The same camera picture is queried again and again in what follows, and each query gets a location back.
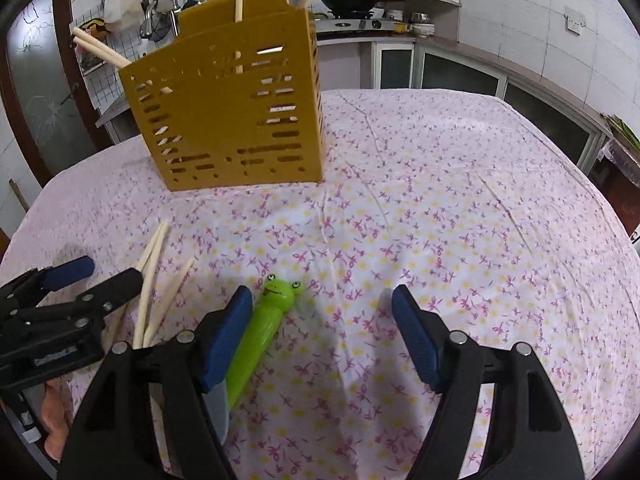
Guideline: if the dark wooden door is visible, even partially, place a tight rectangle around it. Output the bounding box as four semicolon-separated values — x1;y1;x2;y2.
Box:
1;0;113;185

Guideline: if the blue grey plastic spoon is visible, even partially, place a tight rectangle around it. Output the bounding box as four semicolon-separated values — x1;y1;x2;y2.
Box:
203;380;229;444

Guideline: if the person left hand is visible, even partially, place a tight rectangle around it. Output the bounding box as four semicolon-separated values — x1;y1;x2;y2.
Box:
40;378;70;463

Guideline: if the black wok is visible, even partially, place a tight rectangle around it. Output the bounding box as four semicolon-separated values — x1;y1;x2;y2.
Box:
320;0;375;20

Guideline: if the floral tablecloth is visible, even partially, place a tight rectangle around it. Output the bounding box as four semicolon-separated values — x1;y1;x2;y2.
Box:
1;90;639;479

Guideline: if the green frog handle fork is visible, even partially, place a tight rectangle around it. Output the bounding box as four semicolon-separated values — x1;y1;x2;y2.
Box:
226;274;302;408

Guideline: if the wall switch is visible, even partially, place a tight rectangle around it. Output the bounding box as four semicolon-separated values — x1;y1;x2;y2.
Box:
563;6;587;36

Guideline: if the gold perforated utensil holder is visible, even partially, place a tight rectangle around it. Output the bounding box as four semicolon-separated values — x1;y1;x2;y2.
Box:
119;0;324;192

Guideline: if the gas stove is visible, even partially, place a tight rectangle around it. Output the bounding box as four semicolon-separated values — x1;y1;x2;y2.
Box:
314;18;409;36

